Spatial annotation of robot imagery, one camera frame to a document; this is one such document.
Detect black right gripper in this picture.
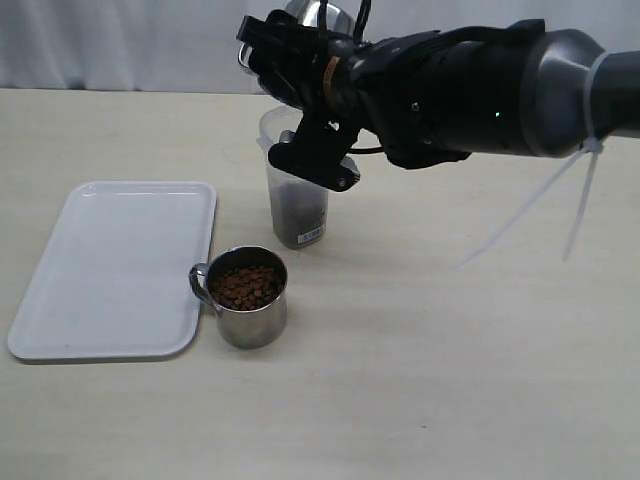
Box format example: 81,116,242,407
236,16,390,192

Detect steel mug with kibble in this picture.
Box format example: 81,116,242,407
188,245,288,350

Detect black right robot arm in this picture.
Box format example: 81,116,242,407
237,10,639,192

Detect clear plastic tall container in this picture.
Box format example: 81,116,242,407
257,106,329,249

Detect white curtain backdrop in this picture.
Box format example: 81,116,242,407
1,0,639,94

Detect white plastic tray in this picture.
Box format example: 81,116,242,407
7,181,218,363

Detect white zip tie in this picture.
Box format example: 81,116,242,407
562,52,609,261
455,149,586,269

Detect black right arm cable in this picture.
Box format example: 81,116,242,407
352,0,374,46

